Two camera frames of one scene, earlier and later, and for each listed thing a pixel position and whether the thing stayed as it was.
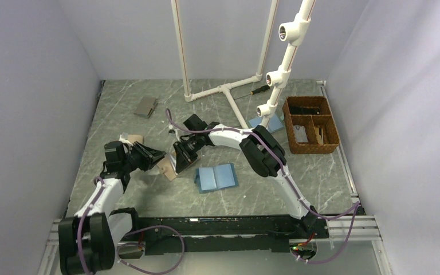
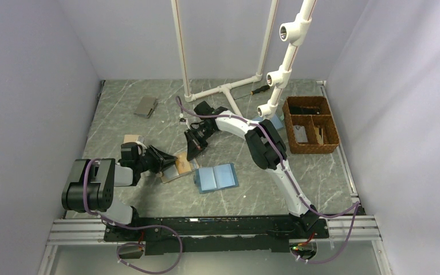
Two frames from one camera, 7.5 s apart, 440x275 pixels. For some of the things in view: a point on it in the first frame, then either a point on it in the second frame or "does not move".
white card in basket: [300, 134] does not move
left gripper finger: [146, 163] -> [165, 163]
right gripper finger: [182, 160] -> [193, 148]
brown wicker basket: [310, 125] does not move
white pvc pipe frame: [227, 87] does not move
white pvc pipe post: [292, 33] does not move
